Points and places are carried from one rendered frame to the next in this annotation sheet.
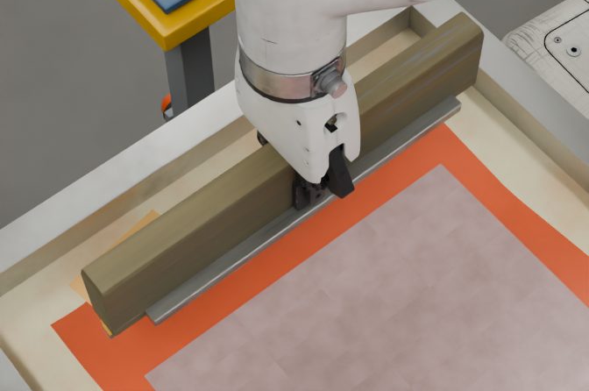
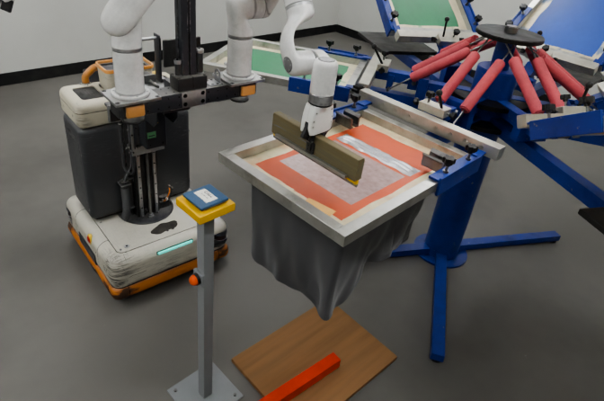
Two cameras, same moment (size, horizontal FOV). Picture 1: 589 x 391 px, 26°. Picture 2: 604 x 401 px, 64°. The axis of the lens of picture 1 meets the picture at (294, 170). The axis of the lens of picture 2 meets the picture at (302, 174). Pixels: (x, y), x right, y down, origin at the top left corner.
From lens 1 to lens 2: 1.58 m
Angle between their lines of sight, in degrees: 69
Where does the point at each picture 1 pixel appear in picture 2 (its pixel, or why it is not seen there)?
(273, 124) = (325, 120)
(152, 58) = not seen: outside the picture
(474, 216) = (294, 157)
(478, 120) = (265, 155)
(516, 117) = (266, 147)
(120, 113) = not seen: outside the picture
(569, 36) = (119, 246)
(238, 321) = (331, 191)
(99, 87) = not seen: outside the picture
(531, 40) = (119, 255)
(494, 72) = (257, 144)
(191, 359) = (343, 198)
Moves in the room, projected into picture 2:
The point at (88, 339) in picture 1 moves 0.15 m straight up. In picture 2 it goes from (343, 213) to (350, 172)
